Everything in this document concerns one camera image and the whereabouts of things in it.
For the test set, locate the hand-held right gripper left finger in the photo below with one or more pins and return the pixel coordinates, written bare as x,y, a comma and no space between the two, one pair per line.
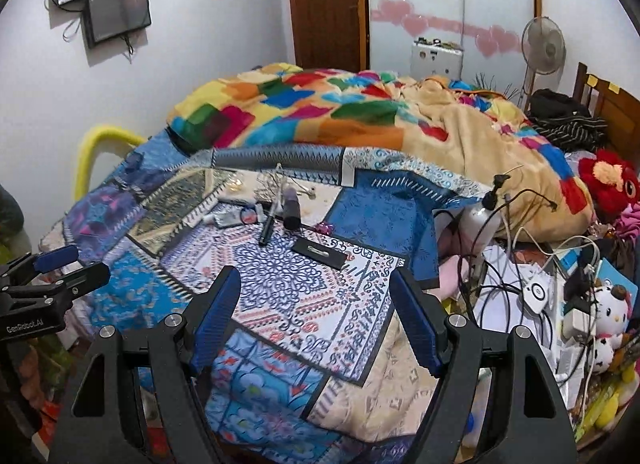
220,316

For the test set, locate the black striped cloth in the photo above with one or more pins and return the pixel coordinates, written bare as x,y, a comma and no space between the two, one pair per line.
570,118

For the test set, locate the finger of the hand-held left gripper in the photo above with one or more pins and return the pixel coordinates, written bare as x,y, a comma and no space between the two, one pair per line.
85,276
57,258

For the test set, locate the white metal box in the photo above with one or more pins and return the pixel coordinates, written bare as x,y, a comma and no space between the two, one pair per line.
436,59

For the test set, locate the dark grey cloth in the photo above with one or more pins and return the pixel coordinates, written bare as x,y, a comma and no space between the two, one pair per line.
10,214

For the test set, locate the white pump bottle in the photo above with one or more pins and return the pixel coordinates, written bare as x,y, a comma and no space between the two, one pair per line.
477,224

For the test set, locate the white round charger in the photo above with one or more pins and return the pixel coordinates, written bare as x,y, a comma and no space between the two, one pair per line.
537,291

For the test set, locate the white cat plush toy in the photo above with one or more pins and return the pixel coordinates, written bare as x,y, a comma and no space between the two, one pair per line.
612,309

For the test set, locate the flat black rectangular case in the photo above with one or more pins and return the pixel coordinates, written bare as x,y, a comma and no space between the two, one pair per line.
320,253

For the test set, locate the black pen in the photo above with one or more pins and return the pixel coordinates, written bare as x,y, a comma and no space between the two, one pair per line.
266,226

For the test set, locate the white standing fan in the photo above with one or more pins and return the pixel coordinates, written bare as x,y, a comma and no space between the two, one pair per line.
542,48

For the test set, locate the white paper sheets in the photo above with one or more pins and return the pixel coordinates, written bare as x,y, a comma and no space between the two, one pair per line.
500,264

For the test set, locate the yellow foam tube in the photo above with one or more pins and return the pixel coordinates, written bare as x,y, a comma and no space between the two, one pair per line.
90,148

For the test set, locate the brown wooden door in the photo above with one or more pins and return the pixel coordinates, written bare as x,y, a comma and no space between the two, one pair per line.
325,3

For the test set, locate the red plush toy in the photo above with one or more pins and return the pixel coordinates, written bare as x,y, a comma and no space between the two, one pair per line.
612,183

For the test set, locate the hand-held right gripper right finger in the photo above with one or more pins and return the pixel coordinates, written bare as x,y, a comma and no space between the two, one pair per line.
415,316

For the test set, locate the wooden headboard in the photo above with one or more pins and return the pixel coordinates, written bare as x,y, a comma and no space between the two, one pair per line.
615,103

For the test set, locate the dark spiky plant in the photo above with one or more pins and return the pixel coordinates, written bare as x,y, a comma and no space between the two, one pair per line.
492,83

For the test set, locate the yellow plush toy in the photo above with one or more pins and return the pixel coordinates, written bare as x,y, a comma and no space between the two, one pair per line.
602,406

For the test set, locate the black cylinder tube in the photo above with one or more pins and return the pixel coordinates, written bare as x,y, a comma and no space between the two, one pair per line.
291,209

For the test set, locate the small black wall screen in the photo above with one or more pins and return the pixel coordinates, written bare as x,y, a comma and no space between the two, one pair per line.
117,13

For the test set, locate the blue patterned bedsheet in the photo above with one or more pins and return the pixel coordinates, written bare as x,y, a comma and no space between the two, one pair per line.
280,289

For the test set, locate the small plastic wrapper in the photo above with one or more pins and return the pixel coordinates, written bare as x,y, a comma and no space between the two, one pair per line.
229,219

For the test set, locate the colourful patchwork blanket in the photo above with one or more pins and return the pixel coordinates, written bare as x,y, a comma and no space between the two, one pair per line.
350,108

